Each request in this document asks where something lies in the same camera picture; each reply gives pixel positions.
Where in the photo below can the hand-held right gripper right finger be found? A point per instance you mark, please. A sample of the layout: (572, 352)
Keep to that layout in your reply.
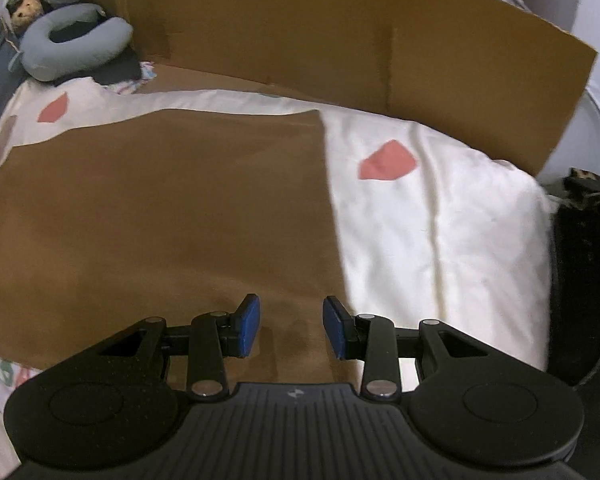
(334, 330)

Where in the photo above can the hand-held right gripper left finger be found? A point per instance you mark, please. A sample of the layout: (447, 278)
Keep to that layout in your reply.
(249, 325)

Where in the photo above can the brown printed t-shirt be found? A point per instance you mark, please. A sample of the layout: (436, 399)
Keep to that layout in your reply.
(155, 220)

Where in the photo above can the white printed bed blanket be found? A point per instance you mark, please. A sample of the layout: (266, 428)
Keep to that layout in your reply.
(430, 240)

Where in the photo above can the black leopard-lined garment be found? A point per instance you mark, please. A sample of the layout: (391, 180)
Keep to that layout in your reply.
(580, 285)

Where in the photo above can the floral printed cloth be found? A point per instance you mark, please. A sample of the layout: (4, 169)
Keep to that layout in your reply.
(147, 71)

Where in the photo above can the dark grey cloth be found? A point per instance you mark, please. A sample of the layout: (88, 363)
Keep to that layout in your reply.
(125, 67)

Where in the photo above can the brown cardboard sheet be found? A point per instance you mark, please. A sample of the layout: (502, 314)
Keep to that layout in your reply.
(330, 35)

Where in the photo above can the grey neck pillow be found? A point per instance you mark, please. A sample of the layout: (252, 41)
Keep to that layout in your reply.
(105, 52)

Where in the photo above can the small doll toy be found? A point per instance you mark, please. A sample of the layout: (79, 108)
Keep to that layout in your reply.
(27, 10)

